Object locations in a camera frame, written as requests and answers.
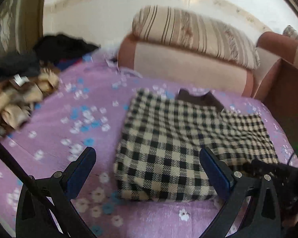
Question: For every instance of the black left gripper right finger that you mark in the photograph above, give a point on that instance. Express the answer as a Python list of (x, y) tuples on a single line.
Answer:
[(262, 217)]

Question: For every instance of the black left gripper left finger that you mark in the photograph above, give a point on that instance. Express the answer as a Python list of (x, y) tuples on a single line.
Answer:
[(34, 219)]

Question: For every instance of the black cream checkered garment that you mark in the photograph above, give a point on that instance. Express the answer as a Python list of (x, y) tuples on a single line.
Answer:
[(157, 158)]

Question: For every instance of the black clothes pile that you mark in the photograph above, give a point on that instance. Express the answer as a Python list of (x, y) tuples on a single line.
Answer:
[(49, 49)]

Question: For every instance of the brown wooden sofa side panel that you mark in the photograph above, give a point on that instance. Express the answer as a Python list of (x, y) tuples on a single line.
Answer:
[(282, 101)]

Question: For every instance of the purple floral bed sheet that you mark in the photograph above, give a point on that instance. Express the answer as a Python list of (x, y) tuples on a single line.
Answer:
[(88, 109)]

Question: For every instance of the beige brown patterned garment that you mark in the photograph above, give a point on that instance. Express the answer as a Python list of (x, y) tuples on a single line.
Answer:
[(19, 95)]

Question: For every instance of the blue red garment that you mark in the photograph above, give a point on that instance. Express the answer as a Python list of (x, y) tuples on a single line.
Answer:
[(66, 63)]

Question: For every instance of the pink brown sofa backrest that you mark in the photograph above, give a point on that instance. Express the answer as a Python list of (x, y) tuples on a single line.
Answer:
[(181, 66)]

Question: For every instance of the striped beige bolster pillow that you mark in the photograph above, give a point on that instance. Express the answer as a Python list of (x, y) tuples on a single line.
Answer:
[(196, 33)]

